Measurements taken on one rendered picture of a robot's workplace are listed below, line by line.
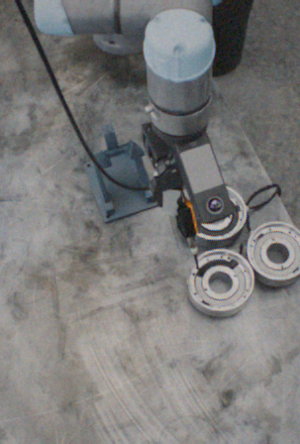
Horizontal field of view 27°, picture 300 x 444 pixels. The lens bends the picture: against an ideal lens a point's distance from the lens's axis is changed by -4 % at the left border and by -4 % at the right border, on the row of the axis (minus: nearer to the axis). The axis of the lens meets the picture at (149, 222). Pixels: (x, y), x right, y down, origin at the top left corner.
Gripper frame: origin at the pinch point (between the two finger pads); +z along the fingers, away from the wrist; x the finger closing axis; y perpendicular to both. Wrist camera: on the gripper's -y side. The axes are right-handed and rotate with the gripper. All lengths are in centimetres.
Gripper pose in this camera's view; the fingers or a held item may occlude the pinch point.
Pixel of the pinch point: (184, 210)
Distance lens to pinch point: 94.8
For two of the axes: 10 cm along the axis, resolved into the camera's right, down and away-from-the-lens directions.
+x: -9.4, 3.2, -1.4
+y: -3.4, -8.1, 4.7
